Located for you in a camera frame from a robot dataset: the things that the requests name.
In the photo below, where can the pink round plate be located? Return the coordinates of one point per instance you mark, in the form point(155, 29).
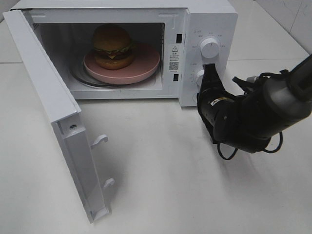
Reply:
point(135, 66)

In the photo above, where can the upper white power knob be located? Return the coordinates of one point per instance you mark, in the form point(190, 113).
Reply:
point(209, 47)

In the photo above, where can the white microwave oven body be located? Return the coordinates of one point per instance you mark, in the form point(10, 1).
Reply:
point(65, 29)

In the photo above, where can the glass microwave turntable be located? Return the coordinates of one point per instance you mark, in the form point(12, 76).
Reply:
point(81, 75)

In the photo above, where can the white warning label sticker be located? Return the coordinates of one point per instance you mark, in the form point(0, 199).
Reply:
point(174, 51)

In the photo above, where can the round white door button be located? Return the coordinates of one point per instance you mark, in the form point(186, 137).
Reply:
point(195, 98)

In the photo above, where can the toy hamburger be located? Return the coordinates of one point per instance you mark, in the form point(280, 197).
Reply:
point(113, 47)

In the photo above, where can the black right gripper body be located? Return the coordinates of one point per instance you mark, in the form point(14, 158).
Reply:
point(207, 99)

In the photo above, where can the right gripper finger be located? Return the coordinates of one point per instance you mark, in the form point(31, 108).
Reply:
point(210, 76)

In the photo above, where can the white timer knob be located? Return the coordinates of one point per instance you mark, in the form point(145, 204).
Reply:
point(199, 77)

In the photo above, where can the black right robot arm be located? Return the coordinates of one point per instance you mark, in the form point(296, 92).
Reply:
point(270, 104)

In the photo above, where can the white microwave door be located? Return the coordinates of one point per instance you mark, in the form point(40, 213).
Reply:
point(63, 113)

